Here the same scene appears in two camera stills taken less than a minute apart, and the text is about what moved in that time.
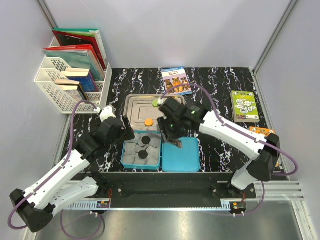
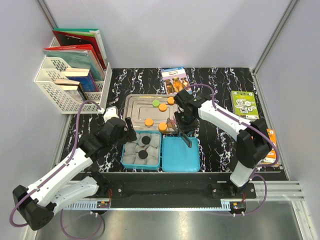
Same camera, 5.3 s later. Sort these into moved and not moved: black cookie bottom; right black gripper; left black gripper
Moved: right black gripper
Not moved: left black gripper; black cookie bottom
